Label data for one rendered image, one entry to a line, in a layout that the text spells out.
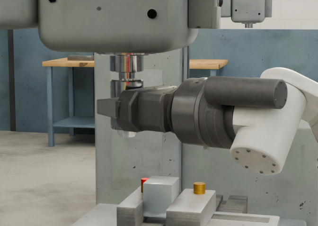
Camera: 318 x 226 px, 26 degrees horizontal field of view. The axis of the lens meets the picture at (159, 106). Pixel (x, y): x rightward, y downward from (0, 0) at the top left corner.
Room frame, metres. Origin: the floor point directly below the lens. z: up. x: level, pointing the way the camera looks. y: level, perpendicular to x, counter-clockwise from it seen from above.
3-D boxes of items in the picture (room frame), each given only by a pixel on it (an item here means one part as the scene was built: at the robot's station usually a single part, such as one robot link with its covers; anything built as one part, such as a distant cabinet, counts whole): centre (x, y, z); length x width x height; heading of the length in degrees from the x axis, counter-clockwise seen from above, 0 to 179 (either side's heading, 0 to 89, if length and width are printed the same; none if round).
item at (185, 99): (0.91, -0.03, 1.23); 0.13 x 0.12 x 0.10; 143
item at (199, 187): (1.23, -0.07, 1.04); 0.02 x 0.02 x 0.02
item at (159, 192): (1.20, 0.00, 1.04); 0.06 x 0.05 x 0.06; 166
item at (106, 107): (0.94, 0.06, 1.23); 0.06 x 0.02 x 0.03; 53
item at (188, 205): (1.18, -0.06, 1.02); 0.15 x 0.06 x 0.04; 166
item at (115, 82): (0.97, 0.05, 1.26); 0.05 x 0.05 x 0.01
